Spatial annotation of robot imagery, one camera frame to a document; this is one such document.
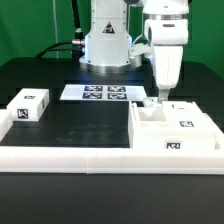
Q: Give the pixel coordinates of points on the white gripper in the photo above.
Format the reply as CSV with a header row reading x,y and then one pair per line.
x,y
166,63

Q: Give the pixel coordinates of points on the white cabinet door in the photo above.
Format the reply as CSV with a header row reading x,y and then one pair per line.
x,y
151,102
187,117

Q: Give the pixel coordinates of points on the white cabinet body box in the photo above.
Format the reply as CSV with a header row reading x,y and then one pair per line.
x,y
149,130

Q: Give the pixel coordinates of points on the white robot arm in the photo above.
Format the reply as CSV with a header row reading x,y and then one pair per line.
x,y
123,32

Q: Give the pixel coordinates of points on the small white cabinet top block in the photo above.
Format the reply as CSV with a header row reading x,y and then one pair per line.
x,y
29,104

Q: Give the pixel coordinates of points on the white marker sheet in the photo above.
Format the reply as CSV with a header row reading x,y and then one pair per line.
x,y
103,92

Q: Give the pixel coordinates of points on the white U-shaped fence frame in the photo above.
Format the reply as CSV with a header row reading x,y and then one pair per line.
x,y
104,160

